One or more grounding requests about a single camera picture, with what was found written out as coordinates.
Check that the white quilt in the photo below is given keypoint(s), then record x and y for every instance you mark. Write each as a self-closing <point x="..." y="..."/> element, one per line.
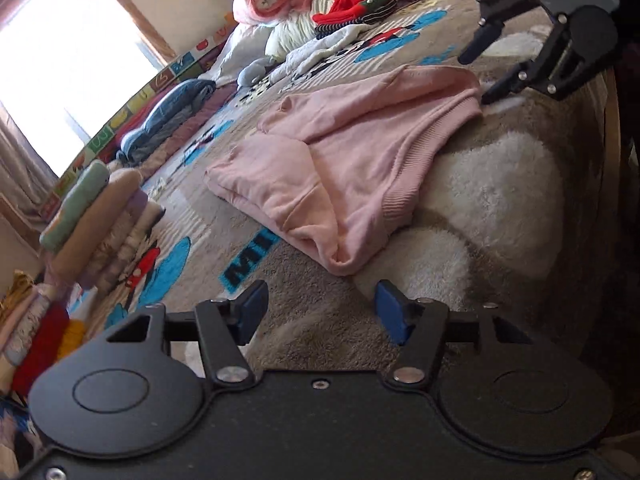
<point x="255" y="45"/>

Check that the white printed garment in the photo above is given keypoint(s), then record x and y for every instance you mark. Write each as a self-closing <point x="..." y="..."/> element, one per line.
<point x="320" y="52"/>

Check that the colourful alphabet foam mat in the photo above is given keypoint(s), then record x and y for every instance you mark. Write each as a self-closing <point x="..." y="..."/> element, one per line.
<point x="125" y="110"/>

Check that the pink sweatshirt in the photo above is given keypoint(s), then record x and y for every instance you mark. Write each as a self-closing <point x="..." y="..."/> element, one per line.
<point x="350" y="160"/>

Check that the white folded garment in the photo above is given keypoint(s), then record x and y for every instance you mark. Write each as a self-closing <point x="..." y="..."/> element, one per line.
<point x="145" y="225"/>

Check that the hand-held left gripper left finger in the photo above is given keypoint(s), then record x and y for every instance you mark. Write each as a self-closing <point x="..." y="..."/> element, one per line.
<point x="252" y="310"/>

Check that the wooden bed side rail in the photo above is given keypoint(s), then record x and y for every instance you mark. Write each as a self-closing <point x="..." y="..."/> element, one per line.
<point x="612" y="150"/>

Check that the teal printed folded garment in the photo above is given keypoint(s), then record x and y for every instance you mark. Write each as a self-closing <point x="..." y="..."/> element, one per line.
<point x="75" y="205"/>

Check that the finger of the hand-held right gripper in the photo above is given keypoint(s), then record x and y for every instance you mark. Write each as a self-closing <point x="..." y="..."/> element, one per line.
<point x="482" y="42"/>
<point x="520" y="77"/>

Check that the bright window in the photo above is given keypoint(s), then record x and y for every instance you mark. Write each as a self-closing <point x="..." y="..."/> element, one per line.
<point x="65" y="50"/>

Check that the red folded sweater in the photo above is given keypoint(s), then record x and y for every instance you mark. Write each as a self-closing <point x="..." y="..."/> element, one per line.
<point x="45" y="345"/>

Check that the grey patterned curtain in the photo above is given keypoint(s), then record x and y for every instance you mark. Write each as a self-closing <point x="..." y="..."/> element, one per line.
<point x="22" y="160"/>

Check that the mauve folded blanket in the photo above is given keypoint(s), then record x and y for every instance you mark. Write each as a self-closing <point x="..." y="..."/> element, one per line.
<point x="200" y="120"/>

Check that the blue plush toy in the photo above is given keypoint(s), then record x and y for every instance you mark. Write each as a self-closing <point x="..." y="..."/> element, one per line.
<point x="252" y="71"/>

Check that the maroon pillow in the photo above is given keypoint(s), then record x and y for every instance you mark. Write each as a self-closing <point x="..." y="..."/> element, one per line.
<point x="135" y="127"/>

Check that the blue grey fuzzy garment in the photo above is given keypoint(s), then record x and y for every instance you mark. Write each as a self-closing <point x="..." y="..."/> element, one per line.
<point x="10" y="412"/>

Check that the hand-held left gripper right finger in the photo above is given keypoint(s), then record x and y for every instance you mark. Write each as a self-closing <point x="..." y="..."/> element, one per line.
<point x="392" y="315"/>

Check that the red green garment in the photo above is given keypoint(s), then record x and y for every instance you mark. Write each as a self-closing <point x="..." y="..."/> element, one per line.
<point x="350" y="2"/>

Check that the grey sequinned folded garment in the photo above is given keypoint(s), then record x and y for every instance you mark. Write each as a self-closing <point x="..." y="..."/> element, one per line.
<point x="25" y="330"/>

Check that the brown cartoon printed blanket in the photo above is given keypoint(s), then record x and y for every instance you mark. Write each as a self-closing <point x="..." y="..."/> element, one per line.
<point x="540" y="125"/>

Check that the yellow folded garment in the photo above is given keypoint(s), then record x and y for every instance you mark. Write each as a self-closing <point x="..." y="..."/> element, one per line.
<point x="20" y="292"/>

